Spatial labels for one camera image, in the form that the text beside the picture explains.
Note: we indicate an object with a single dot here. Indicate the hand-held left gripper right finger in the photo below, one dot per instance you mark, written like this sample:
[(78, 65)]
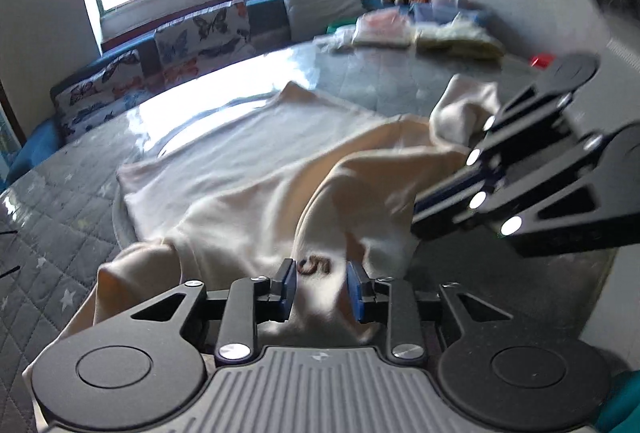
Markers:
[(356, 294)]

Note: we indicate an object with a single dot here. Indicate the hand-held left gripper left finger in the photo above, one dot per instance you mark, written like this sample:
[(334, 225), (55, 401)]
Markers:
[(286, 289)]

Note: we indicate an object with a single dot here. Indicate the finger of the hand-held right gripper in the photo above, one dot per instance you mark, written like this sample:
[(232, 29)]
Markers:
[(520, 133), (450, 198)]

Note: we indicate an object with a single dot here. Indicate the cream garment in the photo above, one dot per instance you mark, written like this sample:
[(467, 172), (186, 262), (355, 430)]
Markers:
[(250, 183)]

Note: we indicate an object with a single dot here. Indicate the red object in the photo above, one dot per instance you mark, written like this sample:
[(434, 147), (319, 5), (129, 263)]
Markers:
[(542, 61)]

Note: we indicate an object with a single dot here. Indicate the yellow folded cloth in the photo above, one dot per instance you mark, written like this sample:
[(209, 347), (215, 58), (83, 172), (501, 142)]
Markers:
[(460, 40)]

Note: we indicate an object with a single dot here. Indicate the pale blue folded cloth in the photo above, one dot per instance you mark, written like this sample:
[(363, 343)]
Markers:
[(442, 8)]

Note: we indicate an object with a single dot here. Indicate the pink folded cloth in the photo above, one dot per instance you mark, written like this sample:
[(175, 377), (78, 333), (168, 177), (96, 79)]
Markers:
[(382, 29)]

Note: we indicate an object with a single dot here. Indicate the white pillow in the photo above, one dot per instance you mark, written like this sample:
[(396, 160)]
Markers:
[(320, 10)]

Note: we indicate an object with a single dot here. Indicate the grey quilted star mattress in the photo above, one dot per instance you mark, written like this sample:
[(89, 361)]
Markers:
[(45, 238)]

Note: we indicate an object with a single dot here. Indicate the dark blue cushion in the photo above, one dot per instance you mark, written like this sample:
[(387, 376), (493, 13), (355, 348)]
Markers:
[(267, 20)]

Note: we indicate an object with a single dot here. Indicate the butterfly print cushion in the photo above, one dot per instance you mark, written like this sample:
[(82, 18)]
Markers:
[(100, 93), (205, 43)]

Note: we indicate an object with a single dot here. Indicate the teal cloth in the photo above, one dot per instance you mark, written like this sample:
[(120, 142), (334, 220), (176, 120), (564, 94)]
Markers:
[(620, 398)]

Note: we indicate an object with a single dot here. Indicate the blue bolster cushion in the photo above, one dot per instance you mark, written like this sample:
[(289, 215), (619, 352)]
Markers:
[(25, 150)]

